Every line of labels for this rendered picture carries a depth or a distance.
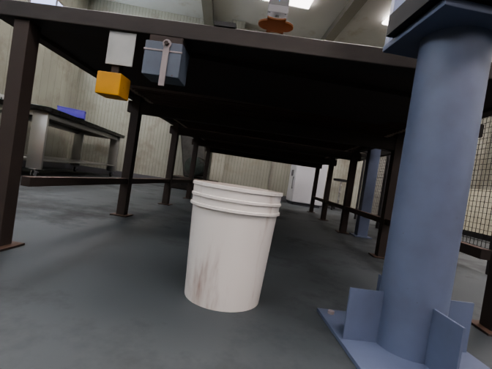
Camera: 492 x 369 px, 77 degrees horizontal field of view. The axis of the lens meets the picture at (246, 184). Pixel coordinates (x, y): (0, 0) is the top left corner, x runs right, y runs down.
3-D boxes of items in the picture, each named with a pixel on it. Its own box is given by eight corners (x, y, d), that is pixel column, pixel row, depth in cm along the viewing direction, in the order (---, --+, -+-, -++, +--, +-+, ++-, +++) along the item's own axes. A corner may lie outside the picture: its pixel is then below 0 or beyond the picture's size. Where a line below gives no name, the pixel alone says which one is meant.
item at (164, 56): (176, 87, 106) (184, 34, 106) (137, 81, 107) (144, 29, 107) (184, 96, 118) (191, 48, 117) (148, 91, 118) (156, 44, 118)
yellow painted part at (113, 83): (118, 95, 109) (127, 28, 108) (94, 92, 109) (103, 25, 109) (128, 101, 117) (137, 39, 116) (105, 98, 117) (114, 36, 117)
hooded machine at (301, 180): (312, 206, 700) (322, 147, 697) (321, 209, 642) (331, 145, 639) (283, 201, 694) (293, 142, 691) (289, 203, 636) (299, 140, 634)
